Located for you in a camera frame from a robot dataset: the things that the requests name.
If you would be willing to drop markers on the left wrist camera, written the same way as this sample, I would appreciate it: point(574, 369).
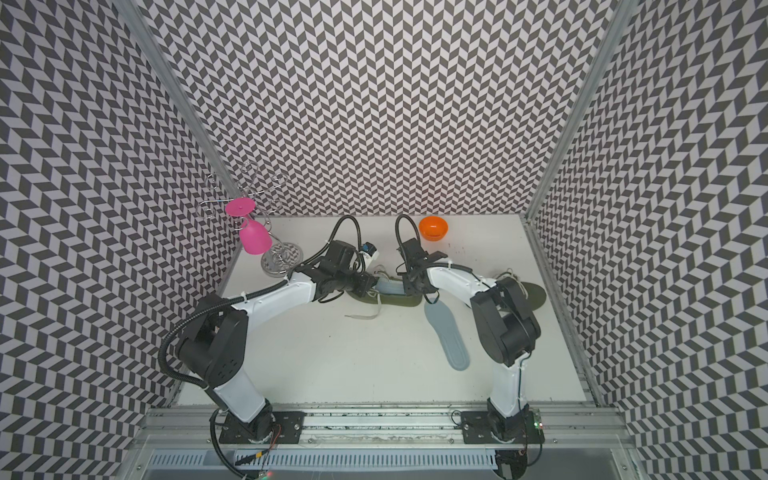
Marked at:
point(369, 254)

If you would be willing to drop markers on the pink plastic wine glass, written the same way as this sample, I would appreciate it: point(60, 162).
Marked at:
point(254, 236)

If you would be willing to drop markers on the olive green sandal with laces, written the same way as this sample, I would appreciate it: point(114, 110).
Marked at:
point(372, 297)

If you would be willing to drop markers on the silver wire glass rack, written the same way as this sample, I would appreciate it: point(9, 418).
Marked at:
point(264, 189)

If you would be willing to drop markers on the orange bowl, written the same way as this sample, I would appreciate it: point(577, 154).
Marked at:
point(433, 228)

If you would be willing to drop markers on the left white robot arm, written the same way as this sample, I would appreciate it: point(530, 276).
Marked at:
point(209, 348)

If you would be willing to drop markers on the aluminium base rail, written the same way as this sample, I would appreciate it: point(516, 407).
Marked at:
point(436, 441)

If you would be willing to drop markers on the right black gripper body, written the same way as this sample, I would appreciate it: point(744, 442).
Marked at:
point(413, 287)

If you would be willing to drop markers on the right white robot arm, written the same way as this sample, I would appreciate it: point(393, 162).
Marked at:
point(506, 327)

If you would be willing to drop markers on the grey-blue insole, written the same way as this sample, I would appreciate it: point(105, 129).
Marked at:
point(390, 287)
point(444, 324)

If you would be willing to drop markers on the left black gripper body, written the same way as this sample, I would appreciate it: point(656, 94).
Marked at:
point(351, 280)

